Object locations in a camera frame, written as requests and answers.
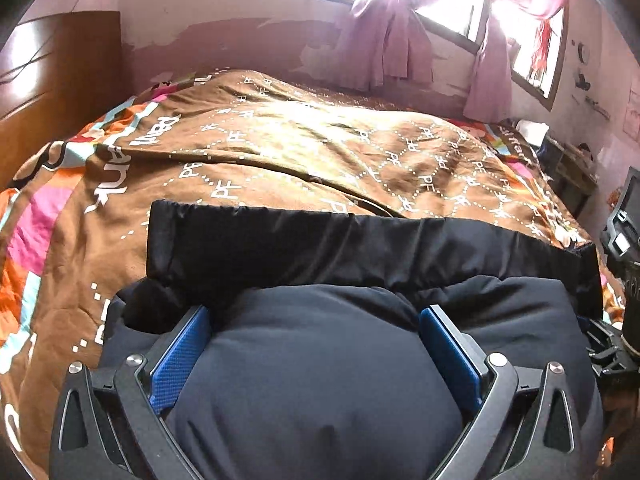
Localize dark navy padded jacket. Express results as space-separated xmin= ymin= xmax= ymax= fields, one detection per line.
xmin=100 ymin=200 xmax=603 ymax=479

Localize dark bedside cabinet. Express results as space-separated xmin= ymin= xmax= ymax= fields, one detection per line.
xmin=537 ymin=133 xmax=598 ymax=218

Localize brown colourful cartoon bedspread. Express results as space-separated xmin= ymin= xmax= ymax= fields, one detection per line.
xmin=1 ymin=70 xmax=623 ymax=479

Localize white paper on cabinet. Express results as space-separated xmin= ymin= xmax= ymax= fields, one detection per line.
xmin=515 ymin=119 xmax=550 ymax=148

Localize pink curtain right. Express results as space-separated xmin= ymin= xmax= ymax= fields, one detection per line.
xmin=463 ymin=15 xmax=512 ymax=124

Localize pink curtain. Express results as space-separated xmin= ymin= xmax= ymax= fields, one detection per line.
xmin=332 ymin=0 xmax=435 ymax=91
xmin=463 ymin=15 xmax=512 ymax=124

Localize brown wooden headboard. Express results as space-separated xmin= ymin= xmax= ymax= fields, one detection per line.
xmin=0 ymin=11 xmax=130 ymax=185

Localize dark-framed window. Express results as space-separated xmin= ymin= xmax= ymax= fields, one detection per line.
xmin=308 ymin=0 xmax=572 ymax=112

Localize pink curtain left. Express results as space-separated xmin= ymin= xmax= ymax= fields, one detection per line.
xmin=332 ymin=0 xmax=435 ymax=91

